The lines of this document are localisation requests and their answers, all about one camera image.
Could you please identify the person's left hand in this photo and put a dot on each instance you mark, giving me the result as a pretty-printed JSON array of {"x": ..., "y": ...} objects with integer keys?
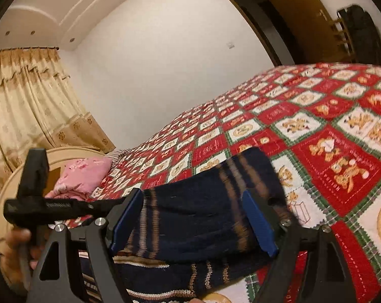
[{"x": 10, "y": 258}]

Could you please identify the round cream wooden headboard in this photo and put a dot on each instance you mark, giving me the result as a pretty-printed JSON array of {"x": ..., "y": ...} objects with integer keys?
[{"x": 31, "y": 210}]

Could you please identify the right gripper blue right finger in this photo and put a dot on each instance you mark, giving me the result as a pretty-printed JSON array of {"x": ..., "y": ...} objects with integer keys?
[{"x": 279, "y": 237}]

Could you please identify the navy patterned knit sweater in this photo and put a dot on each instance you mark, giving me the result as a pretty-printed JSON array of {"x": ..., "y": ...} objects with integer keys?
[{"x": 193, "y": 235}]

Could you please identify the wooden rack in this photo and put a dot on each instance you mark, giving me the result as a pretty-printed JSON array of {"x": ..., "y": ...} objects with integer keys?
[{"x": 346, "y": 52}]

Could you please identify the pink folded garment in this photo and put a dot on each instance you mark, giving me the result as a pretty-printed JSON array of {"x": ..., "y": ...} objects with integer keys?
[{"x": 80, "y": 178}]

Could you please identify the red christmas bear bedspread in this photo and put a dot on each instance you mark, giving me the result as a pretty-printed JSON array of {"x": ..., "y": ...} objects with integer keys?
[{"x": 320, "y": 126}]

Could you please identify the black bag on rack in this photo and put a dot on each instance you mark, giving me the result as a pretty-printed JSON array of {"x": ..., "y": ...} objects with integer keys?
[{"x": 365, "y": 37}]

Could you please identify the beige patterned curtain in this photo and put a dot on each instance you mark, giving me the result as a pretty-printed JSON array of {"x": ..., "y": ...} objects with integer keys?
[{"x": 39, "y": 108}]

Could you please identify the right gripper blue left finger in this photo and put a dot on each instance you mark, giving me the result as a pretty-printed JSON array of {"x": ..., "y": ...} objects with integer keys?
[{"x": 104, "y": 237}]

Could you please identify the brown wooden door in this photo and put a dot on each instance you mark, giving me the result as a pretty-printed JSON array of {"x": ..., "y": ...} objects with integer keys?
[{"x": 308, "y": 22}]

